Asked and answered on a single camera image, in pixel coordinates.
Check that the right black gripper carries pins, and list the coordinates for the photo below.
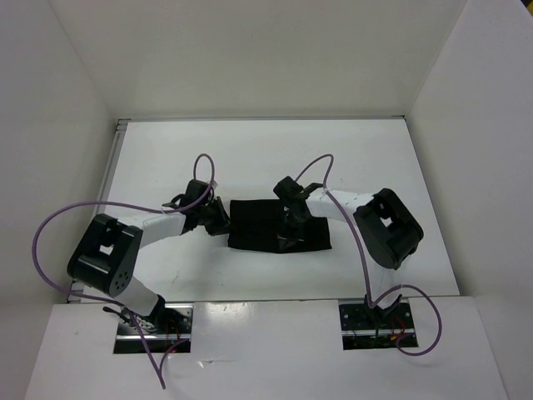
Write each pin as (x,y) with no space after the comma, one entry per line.
(286,234)

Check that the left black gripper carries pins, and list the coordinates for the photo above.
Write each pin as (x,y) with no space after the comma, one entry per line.
(223,221)

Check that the black skirt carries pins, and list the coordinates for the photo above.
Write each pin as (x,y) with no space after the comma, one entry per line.
(260,226)

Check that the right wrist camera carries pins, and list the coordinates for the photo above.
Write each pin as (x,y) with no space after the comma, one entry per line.
(288,191)

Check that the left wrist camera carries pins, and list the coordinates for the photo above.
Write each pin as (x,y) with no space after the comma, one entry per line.
(198,193)

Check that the base mounting plate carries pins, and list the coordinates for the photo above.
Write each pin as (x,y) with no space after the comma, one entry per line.
(363,328)
(175,336)

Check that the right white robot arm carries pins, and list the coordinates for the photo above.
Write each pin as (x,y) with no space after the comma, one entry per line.
(381,224)

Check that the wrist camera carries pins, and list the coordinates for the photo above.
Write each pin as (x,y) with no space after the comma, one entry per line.
(198,193)
(288,191)

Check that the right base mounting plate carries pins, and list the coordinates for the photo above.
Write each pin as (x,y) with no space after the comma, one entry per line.
(363,328)

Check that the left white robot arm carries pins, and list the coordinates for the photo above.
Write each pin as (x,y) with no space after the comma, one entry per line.
(107,254)

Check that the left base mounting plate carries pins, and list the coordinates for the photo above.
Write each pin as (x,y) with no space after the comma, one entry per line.
(175,336)

